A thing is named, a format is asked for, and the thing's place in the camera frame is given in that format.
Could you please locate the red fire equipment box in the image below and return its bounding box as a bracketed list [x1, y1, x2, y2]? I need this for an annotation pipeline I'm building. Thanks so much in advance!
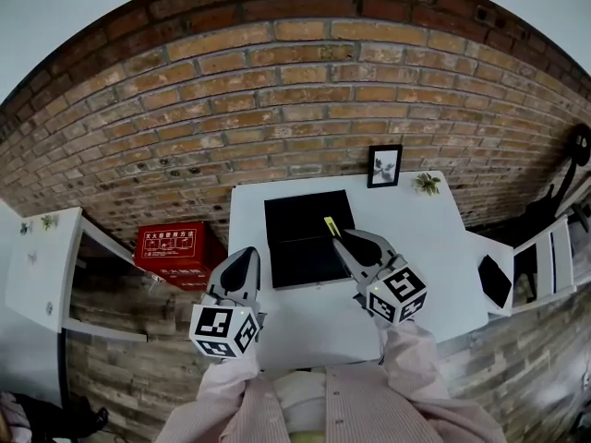
[133, 221, 227, 291]

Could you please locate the small potted plant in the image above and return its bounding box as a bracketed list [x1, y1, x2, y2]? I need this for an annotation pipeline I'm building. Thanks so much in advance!
[413, 172, 442, 197]

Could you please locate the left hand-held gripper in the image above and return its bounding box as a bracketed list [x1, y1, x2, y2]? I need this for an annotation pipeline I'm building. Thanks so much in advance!
[189, 245, 267, 363]

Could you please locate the white side table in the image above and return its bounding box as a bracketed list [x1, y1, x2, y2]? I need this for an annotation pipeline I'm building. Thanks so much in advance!
[4, 206, 149, 343]

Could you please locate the white square table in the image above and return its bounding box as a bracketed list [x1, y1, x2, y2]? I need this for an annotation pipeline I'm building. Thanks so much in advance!
[228, 169, 490, 371]

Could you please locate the black box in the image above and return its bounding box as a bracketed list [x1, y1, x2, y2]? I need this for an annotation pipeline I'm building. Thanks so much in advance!
[263, 189, 359, 290]

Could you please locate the person's pink striped shirt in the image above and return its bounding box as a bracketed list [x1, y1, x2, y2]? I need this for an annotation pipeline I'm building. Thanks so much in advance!
[159, 366, 507, 443]

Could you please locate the person's right forearm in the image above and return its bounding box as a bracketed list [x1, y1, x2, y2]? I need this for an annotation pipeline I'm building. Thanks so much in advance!
[378, 320, 452, 405]

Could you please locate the black pouch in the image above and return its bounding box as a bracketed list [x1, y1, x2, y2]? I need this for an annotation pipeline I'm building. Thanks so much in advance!
[477, 254, 513, 310]

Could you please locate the black picture frame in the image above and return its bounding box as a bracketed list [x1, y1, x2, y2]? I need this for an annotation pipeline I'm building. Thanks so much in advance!
[367, 144, 404, 189]

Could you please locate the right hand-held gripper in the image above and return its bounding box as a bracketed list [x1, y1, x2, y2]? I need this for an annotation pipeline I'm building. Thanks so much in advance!
[332, 228, 428, 327]

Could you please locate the person's left forearm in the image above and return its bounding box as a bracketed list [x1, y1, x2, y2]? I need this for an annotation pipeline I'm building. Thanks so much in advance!
[196, 351, 260, 414]

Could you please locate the white wooden chair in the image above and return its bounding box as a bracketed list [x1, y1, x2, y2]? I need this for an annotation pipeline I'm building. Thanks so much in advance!
[465, 214, 578, 317]

